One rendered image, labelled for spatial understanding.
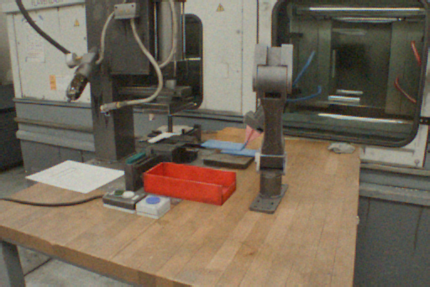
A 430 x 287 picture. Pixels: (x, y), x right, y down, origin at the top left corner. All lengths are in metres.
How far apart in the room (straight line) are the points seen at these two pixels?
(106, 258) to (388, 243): 1.42
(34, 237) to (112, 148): 0.56
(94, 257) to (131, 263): 0.09
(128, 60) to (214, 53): 0.69
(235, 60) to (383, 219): 1.06
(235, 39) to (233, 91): 0.26
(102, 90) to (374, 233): 1.39
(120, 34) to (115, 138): 0.38
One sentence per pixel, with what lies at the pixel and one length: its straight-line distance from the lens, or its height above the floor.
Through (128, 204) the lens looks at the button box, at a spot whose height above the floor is 0.92.
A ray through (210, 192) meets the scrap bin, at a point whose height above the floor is 0.94.
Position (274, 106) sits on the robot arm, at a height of 1.18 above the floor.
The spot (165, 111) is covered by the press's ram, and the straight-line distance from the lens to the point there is 1.16.
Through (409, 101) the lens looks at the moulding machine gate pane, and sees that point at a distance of 1.66.
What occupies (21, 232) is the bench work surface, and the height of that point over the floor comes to 0.90.
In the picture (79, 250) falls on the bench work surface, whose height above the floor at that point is 0.90.
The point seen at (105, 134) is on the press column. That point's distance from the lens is 1.39.
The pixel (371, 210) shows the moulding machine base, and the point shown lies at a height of 0.58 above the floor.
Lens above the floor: 1.33
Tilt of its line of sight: 16 degrees down
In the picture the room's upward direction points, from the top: straight up
